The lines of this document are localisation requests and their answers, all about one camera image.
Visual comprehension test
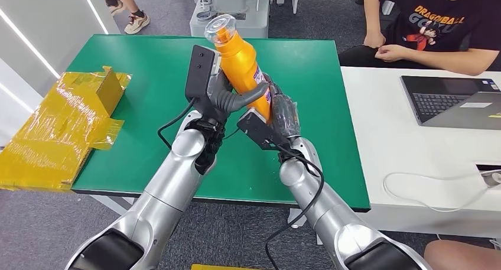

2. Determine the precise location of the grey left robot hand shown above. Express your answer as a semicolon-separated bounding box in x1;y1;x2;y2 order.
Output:
206;70;271;122

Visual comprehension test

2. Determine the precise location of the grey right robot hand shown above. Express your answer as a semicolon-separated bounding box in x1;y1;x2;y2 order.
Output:
262;72;301;139

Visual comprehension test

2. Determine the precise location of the orange plastic bottle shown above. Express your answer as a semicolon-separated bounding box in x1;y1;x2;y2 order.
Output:
204;14;273;122

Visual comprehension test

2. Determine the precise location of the white table leg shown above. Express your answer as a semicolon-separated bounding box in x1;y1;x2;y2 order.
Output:
287;209;305;228
90;194;136;216

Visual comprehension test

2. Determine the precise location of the standing person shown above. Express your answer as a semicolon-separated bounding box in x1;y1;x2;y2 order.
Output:
97;0;151;35

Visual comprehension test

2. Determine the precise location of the dark grey laptop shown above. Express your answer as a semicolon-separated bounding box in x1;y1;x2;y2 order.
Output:
399;75;501;131

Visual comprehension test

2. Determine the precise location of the yellow flat item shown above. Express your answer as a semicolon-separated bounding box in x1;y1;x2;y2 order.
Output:
191;264;251;270

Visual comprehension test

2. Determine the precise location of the yellow taped cardboard box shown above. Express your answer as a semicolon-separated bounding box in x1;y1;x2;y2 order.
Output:
0;66;133;193

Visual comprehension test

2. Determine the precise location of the seated person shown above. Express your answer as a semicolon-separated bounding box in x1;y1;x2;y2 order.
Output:
338;0;501;76

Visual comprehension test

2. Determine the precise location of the person's knee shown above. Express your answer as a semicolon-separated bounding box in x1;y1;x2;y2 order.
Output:
424;240;501;270

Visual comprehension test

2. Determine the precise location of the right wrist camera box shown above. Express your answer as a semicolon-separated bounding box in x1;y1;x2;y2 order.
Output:
236;108;292;152

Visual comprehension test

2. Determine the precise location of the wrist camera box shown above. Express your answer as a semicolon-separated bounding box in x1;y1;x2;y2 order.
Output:
184;45;222;112
236;108;292;152

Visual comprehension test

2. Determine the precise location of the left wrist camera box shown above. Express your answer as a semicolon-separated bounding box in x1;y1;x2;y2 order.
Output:
184;45;222;112

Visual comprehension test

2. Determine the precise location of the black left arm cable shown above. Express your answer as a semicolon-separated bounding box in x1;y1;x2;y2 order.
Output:
157;97;197;151

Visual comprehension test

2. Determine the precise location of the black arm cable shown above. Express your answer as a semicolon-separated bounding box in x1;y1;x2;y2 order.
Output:
157;97;197;151
265;145;326;270

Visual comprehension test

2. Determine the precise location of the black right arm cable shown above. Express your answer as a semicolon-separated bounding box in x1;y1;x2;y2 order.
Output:
265;145;326;270

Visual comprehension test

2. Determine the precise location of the pale grey machine pedestal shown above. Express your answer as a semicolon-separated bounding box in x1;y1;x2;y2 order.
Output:
190;0;271;39

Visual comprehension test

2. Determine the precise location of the white cable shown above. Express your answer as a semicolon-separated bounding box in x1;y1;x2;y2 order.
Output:
382;170;501;213

